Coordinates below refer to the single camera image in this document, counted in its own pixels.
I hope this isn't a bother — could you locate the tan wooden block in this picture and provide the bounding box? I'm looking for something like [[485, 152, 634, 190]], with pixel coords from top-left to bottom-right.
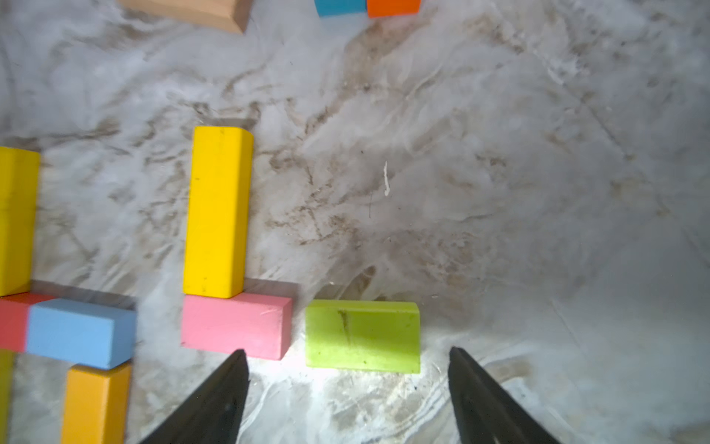
[[119, 0, 253, 34]]

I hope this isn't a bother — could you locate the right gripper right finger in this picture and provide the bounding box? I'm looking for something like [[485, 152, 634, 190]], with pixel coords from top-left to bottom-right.
[[447, 347, 558, 444]]

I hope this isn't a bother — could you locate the green block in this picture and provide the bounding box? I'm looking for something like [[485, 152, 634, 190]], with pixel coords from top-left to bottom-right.
[[305, 300, 421, 374]]

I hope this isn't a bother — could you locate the pink block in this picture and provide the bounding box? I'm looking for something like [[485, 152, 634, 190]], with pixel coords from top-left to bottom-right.
[[181, 293, 293, 361]]

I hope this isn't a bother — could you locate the lime yellow block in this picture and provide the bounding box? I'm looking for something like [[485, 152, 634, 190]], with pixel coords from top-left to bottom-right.
[[0, 350, 14, 444]]

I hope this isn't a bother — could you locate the light blue block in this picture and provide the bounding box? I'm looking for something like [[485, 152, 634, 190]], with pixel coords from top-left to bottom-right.
[[26, 299, 137, 370]]

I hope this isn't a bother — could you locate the orange block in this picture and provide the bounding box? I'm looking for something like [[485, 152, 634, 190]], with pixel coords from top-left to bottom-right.
[[366, 0, 422, 19]]

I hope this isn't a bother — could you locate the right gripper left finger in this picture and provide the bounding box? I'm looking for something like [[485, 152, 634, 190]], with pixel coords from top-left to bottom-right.
[[142, 350, 250, 444]]

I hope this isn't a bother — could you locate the red block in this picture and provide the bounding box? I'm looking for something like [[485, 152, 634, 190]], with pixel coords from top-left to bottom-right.
[[0, 292, 53, 353]]

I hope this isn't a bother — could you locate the orange-yellow block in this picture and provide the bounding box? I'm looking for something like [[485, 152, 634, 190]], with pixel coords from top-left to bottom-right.
[[61, 362, 132, 443]]

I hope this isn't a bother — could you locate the teal block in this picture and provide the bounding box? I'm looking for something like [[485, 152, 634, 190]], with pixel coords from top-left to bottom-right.
[[314, 0, 367, 17]]

